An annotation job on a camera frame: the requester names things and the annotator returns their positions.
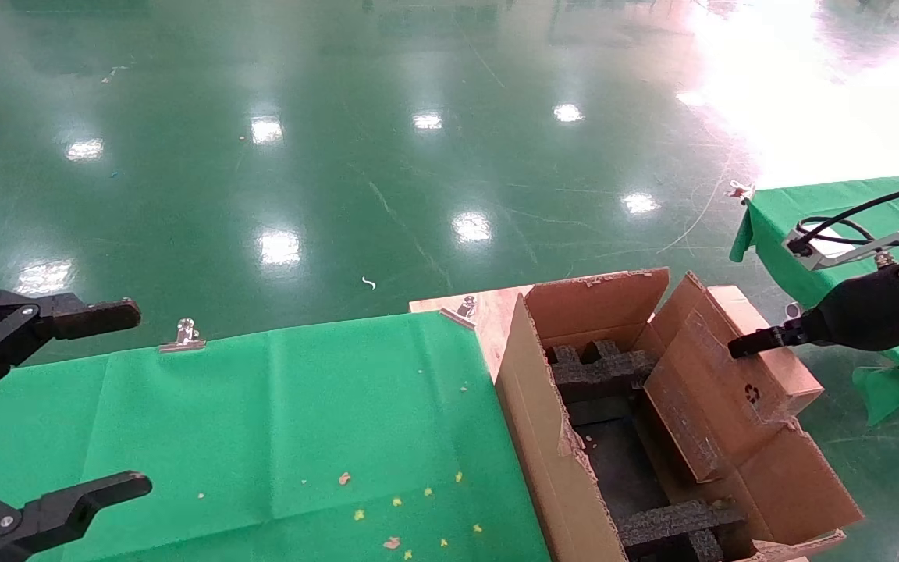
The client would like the large open cardboard carton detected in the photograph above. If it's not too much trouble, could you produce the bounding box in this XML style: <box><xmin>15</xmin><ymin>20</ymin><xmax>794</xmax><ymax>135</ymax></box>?
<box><xmin>494</xmin><ymin>267</ymin><xmax>864</xmax><ymax>562</ymax></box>

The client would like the long brown cardboard box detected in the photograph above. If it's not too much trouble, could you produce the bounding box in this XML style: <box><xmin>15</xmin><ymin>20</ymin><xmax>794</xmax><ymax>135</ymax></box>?
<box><xmin>643</xmin><ymin>285</ymin><xmax>825</xmax><ymax>482</ymax></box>

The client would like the plain green table cloth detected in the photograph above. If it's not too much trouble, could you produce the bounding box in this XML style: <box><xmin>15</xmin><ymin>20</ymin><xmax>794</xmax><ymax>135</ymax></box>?
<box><xmin>729</xmin><ymin>172</ymin><xmax>899</xmax><ymax>426</ymax></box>

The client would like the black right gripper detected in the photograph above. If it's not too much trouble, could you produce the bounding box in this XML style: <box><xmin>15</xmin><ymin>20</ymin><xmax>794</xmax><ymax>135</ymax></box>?
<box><xmin>728</xmin><ymin>263</ymin><xmax>899</xmax><ymax>360</ymax></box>

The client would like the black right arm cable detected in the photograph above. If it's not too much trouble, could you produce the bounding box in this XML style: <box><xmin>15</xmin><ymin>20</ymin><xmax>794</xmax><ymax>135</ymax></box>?
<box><xmin>797</xmin><ymin>182</ymin><xmax>899</xmax><ymax>254</ymax></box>

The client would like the green cloth with yellow specks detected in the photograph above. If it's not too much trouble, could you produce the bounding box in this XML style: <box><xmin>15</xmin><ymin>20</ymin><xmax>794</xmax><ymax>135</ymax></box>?
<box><xmin>0</xmin><ymin>311</ymin><xmax>552</xmax><ymax>562</ymax></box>

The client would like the black foam insert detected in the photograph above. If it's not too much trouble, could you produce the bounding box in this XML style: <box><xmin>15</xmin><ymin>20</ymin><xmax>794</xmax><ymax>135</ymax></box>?
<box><xmin>547</xmin><ymin>340</ymin><xmax>657</xmax><ymax>403</ymax></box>
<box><xmin>617</xmin><ymin>500</ymin><xmax>747</xmax><ymax>562</ymax></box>

